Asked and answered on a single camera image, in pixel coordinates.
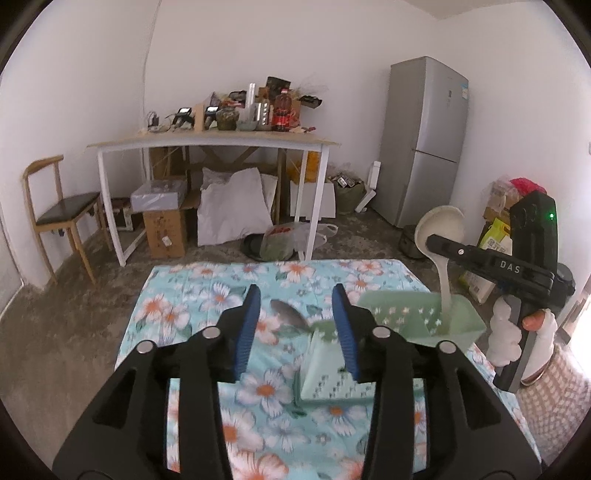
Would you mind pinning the red bag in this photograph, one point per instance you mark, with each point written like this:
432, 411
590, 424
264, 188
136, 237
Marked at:
526, 185

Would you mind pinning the grey box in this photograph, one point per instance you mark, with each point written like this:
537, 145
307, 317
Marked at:
157, 194

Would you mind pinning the person's right hand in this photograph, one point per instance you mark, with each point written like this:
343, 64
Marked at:
504, 337

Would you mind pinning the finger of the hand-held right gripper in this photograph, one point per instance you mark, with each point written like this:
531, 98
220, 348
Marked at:
455, 251

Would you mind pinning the plastic bag with vegetables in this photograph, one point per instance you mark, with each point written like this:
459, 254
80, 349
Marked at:
279, 240

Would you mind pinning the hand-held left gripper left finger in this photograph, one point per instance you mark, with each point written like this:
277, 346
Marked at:
247, 332

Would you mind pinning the white pillow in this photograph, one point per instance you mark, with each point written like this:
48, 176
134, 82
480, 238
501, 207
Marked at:
235, 207

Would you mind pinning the grey refrigerator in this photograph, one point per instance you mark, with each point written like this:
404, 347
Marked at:
425, 138

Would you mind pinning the red label bottle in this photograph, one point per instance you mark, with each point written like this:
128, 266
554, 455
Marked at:
282, 113

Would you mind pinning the wooden chair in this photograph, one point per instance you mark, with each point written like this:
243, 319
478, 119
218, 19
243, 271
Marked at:
69, 207

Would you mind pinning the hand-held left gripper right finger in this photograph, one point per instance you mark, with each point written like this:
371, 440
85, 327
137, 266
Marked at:
345, 332

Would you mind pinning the white leaning board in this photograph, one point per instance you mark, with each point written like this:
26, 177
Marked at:
371, 184

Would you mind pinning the white box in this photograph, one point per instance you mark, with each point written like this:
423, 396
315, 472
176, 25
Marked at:
318, 198

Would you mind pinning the white ladle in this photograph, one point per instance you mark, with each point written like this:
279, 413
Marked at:
438, 226

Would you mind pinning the person's right forearm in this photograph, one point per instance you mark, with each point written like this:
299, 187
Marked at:
563, 406

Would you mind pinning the brown cardboard box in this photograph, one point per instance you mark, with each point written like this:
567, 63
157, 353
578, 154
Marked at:
165, 233

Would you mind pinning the yellow bag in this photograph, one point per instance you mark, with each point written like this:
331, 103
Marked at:
304, 167

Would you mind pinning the wooden table with white legs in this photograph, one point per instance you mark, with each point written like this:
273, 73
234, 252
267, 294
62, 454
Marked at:
207, 143

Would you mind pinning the floral blanket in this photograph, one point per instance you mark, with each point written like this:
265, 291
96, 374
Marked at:
207, 295

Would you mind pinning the dark grey spoon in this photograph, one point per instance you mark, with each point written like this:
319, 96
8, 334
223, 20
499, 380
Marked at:
286, 311

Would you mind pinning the black pan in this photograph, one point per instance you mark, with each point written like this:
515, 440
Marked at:
251, 249

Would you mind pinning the yellow green package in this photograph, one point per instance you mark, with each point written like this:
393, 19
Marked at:
494, 237

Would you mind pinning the green bag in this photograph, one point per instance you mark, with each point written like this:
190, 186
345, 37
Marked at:
346, 194

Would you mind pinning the green utensil holder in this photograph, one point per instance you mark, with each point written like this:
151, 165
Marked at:
461, 323

